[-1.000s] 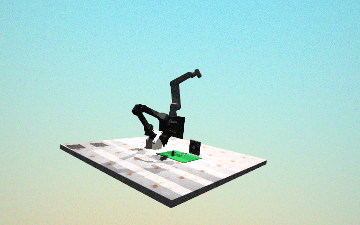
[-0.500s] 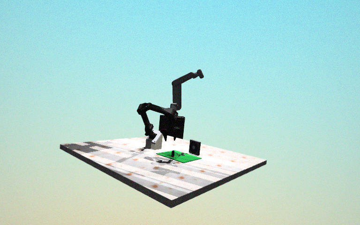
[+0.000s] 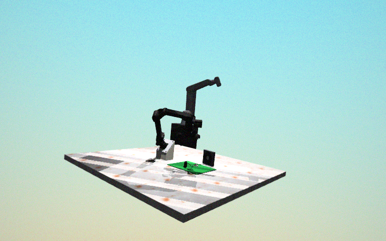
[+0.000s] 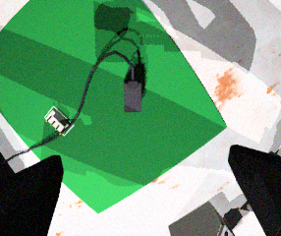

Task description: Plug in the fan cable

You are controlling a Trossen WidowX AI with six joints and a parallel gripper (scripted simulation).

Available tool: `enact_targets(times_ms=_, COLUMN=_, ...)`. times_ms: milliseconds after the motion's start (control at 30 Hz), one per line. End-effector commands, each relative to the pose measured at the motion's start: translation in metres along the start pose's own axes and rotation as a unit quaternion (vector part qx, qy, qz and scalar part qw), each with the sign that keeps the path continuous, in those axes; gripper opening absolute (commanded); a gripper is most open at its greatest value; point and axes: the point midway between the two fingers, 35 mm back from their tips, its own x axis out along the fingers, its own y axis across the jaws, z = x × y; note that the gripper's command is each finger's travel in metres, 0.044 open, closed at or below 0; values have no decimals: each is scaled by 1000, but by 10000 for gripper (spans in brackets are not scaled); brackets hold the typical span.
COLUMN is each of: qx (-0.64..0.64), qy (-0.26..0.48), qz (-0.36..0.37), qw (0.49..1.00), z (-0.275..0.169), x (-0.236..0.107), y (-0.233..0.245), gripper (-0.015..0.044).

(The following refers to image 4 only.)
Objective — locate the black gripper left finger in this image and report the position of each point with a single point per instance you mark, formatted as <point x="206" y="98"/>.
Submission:
<point x="28" y="198"/>

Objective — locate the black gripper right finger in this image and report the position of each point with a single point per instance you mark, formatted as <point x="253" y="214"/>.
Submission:
<point x="259" y="176"/>

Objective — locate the green circuit board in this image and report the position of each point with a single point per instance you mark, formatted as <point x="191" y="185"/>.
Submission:
<point x="46" y="53"/>

